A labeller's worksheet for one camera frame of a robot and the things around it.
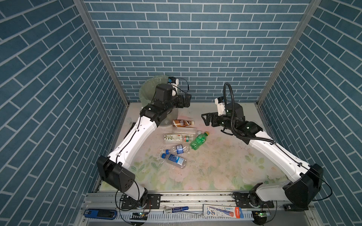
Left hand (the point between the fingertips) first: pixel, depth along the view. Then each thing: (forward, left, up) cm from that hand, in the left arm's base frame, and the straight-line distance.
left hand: (185, 95), depth 74 cm
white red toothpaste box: (-48, -19, -35) cm, 62 cm away
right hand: (-6, -12, -7) cm, 15 cm away
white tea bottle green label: (-8, +6, -31) cm, 33 cm away
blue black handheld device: (-47, +42, -36) cm, 73 cm away
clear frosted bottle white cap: (+2, -1, -36) cm, 36 cm away
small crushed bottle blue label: (-15, +3, -32) cm, 36 cm away
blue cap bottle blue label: (-23, +4, -31) cm, 39 cm away
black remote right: (-47, -53, -33) cm, 78 cm away
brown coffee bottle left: (+6, +1, -32) cm, 33 cm away
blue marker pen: (-47, +5, -35) cm, 59 cm away
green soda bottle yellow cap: (-9, -10, -33) cm, 35 cm away
